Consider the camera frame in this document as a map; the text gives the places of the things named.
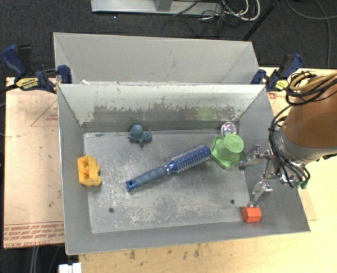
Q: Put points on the clear glass ball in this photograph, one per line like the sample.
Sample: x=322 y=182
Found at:
x=229 y=129

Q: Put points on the orange block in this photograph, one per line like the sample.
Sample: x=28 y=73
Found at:
x=251 y=214

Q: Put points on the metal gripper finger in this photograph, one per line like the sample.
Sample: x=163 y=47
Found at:
x=260 y=188
x=251 y=158

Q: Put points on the yellow toy block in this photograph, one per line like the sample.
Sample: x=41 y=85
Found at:
x=88 y=171

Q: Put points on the grey metal bin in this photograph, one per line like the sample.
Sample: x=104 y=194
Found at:
x=168 y=203

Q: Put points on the green plastic cup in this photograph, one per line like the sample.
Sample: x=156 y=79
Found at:
x=228 y=149

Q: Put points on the blue-grey toy animal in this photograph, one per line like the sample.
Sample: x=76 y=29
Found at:
x=137 y=134

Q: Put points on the brown cardboard board, red print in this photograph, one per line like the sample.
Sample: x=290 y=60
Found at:
x=32 y=166

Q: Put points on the blue hairbrush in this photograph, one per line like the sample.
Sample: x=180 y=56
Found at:
x=182 y=161

